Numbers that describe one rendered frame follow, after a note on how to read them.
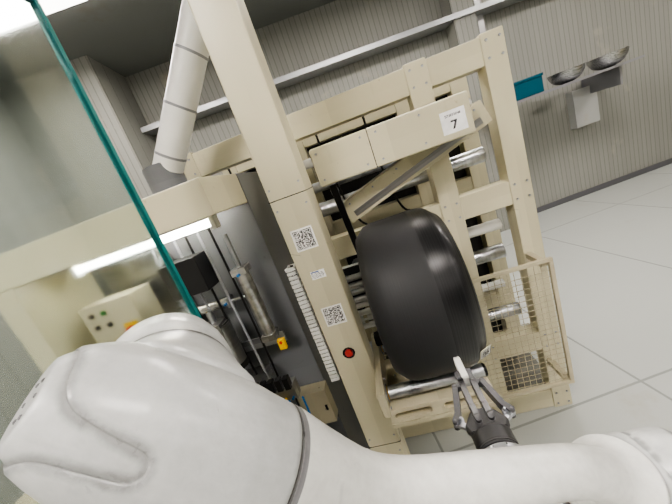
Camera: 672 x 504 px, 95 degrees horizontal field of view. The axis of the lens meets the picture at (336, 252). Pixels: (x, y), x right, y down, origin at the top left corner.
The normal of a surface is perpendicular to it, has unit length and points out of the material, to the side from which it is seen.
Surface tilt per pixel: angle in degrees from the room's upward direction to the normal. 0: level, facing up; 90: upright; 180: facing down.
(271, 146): 90
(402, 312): 74
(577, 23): 90
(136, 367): 44
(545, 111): 90
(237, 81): 90
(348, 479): 80
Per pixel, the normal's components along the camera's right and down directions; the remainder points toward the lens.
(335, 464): 0.79, -0.45
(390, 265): -0.27, -0.41
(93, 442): 0.29, -0.22
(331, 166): -0.07, 0.28
